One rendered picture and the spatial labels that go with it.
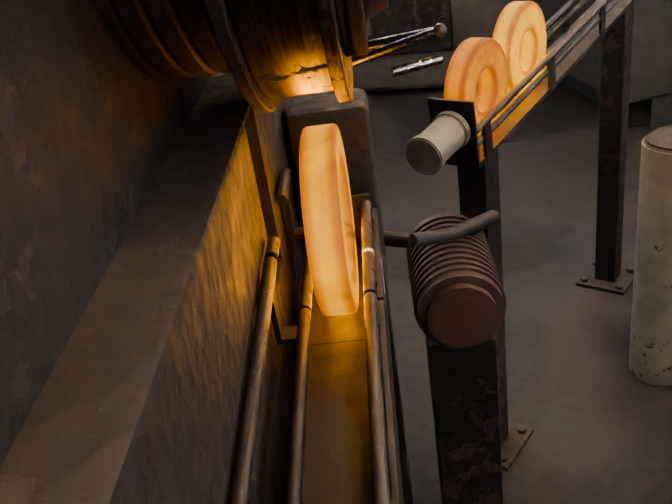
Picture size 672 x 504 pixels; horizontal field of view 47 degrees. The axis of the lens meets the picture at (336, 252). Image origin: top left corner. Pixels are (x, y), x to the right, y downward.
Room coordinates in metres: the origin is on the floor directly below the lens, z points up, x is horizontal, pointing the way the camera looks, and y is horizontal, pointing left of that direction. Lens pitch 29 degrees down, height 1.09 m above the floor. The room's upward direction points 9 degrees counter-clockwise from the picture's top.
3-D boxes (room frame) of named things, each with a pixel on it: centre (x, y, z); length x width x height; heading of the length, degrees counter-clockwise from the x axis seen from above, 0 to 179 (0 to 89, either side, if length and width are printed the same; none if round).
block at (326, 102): (0.91, -0.01, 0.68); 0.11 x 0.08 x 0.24; 85
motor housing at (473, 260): (1.00, -0.17, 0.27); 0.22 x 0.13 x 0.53; 175
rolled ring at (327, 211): (0.68, 0.00, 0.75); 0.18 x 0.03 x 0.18; 174
